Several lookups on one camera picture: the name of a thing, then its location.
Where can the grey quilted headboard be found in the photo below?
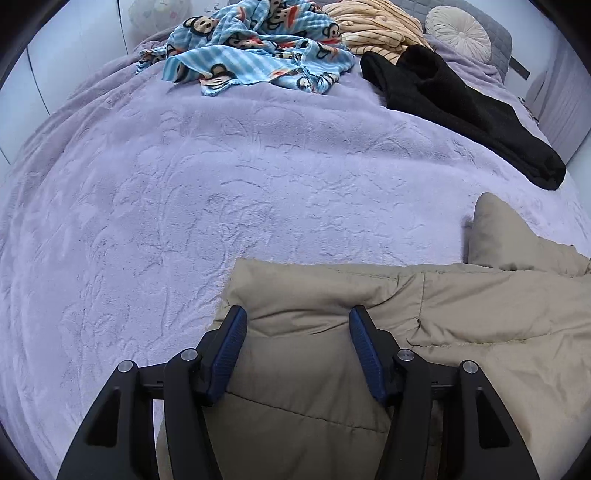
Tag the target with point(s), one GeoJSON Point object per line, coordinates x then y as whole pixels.
{"type": "Point", "coordinates": [498, 46]}

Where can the yellow striped garment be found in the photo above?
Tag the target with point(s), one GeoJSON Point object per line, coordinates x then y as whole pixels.
{"type": "Point", "coordinates": [369, 27]}

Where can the beige puffer jacket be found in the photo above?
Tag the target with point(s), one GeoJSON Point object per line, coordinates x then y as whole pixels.
{"type": "Point", "coordinates": [300, 369]}

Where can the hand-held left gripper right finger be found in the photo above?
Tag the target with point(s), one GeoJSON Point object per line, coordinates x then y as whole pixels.
{"type": "Point", "coordinates": [367, 350]}

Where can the dark grey wall strip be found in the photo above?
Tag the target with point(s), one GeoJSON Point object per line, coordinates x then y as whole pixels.
{"type": "Point", "coordinates": [519, 67]}

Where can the purple plush blanket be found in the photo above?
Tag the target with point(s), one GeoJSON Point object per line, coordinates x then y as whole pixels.
{"type": "Point", "coordinates": [184, 184]}

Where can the white wardrobe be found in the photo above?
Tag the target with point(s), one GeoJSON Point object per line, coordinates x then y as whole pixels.
{"type": "Point", "coordinates": [69, 60]}

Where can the white covered standing fan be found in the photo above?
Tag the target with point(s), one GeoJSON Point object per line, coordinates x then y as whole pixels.
{"type": "Point", "coordinates": [157, 11]}

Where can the grey curtain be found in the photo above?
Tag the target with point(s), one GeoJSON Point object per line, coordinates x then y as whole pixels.
{"type": "Point", "coordinates": [568, 101]}

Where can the black garment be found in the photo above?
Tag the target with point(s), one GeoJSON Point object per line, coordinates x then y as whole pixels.
{"type": "Point", "coordinates": [438, 97]}

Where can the round white pleated cushion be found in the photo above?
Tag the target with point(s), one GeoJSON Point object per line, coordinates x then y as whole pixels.
{"type": "Point", "coordinates": [457, 30]}

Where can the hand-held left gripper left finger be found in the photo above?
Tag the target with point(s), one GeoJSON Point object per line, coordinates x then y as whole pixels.
{"type": "Point", "coordinates": [226, 350]}

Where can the blue monkey print cloth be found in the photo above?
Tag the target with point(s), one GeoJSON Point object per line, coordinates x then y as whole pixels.
{"type": "Point", "coordinates": [258, 55]}

